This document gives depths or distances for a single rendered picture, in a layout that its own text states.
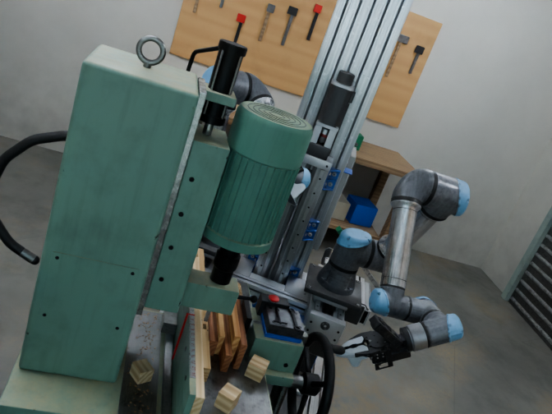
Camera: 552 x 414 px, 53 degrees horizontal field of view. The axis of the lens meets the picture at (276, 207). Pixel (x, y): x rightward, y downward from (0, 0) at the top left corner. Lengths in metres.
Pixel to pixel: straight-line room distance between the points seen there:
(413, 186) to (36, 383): 1.16
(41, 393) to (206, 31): 3.52
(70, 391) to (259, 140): 0.71
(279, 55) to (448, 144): 1.70
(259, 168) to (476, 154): 4.21
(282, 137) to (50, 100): 3.75
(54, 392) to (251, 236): 0.56
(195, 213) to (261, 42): 3.39
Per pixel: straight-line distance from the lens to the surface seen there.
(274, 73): 4.56
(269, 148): 1.14
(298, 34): 4.54
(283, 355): 1.47
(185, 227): 1.22
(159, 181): 1.13
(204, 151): 1.15
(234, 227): 1.21
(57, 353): 1.37
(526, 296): 5.17
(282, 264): 2.21
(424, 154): 5.06
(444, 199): 1.79
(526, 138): 5.43
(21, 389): 1.37
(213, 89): 1.17
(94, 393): 1.39
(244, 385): 1.36
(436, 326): 1.64
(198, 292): 1.34
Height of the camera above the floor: 1.74
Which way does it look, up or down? 20 degrees down
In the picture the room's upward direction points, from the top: 20 degrees clockwise
